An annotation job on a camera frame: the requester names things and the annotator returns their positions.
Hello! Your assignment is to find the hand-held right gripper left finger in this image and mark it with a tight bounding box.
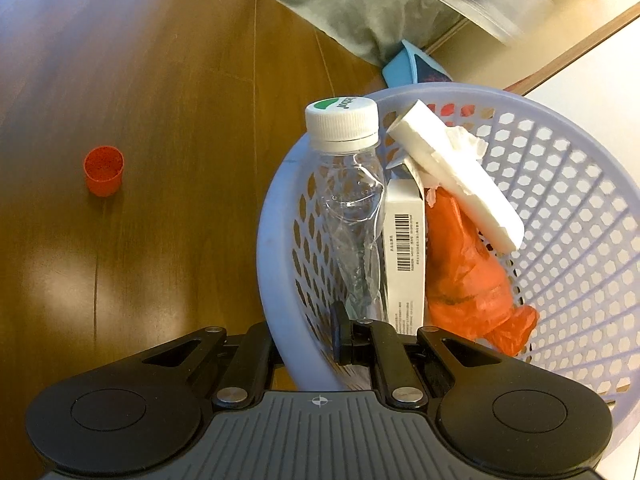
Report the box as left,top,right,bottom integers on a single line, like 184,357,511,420
141,323,275,409

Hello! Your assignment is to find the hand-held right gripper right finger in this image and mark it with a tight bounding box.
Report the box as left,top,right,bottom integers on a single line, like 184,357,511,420
329,301,502,407

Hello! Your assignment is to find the clear plastic box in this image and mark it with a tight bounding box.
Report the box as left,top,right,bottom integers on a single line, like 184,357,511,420
374,0,554,47

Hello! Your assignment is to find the white medicine carton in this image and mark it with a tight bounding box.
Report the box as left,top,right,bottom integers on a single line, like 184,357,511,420
382,177,429,337

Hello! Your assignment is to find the orange plastic bag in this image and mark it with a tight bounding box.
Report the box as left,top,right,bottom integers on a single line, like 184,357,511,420
424,186,541,357

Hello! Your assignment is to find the clear plastic bottle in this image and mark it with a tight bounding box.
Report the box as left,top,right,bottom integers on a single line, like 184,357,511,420
304,95,389,327

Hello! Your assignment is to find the white toilet paper roll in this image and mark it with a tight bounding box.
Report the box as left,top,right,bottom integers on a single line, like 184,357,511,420
385,99,525,254

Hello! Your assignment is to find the lilac perforated plastic basket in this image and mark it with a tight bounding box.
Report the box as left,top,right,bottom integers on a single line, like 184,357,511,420
255,82,640,462

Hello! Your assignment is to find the blue plastic dustpan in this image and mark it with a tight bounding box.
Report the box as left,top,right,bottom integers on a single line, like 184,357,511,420
382,39,457,89

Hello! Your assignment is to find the red broom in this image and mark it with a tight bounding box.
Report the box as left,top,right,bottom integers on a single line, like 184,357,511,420
425,77,532,124

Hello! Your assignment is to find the white cabinet with wooden edge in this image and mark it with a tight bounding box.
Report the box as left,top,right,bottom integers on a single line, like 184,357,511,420
425,2,640,176

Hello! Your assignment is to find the red bottle cap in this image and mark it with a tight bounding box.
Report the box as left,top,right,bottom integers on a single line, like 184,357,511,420
83,144,125,199

